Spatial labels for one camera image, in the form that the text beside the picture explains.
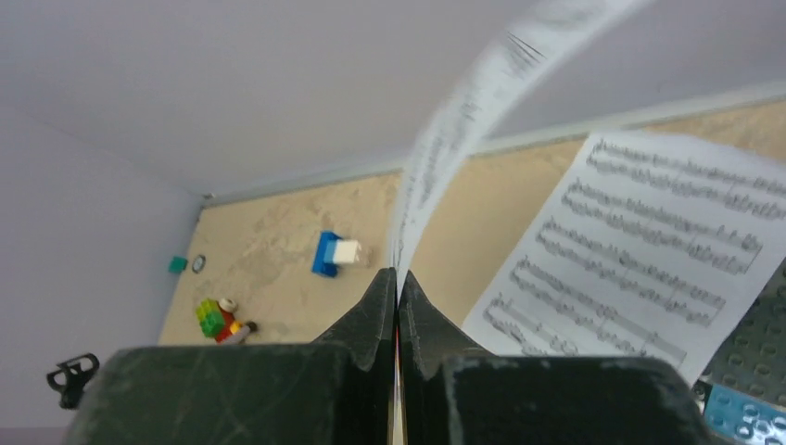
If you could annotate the blue white brick stack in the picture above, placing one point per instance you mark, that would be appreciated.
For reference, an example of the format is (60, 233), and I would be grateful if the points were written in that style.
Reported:
(333, 252)

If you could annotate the black microphone stand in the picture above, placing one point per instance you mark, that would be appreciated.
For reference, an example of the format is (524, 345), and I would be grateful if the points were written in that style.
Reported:
(70, 378)

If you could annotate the blue bricks on grey plate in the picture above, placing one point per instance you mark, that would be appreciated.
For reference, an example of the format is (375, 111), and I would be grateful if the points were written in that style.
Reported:
(744, 419)

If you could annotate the colourful toy brick car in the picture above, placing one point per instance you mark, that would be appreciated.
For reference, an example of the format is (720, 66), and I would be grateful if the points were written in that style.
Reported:
(217, 321)

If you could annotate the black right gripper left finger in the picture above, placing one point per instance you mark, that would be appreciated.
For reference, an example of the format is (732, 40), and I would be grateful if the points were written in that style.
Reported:
(336, 389)

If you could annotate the dark grey building baseplate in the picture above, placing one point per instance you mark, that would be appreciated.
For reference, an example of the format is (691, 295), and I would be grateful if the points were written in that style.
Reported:
(752, 358)

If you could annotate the teal brick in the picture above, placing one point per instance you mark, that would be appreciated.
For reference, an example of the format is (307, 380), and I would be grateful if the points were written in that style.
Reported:
(177, 264)

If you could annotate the sheet music page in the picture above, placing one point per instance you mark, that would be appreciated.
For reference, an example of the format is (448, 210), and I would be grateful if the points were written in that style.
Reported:
(526, 54)
(651, 245)

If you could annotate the blue poker chip far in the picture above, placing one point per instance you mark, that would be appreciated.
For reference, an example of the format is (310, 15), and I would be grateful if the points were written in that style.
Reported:
(198, 263)

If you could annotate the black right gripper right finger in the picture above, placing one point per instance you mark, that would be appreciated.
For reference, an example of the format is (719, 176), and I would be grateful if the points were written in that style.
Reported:
(456, 392)

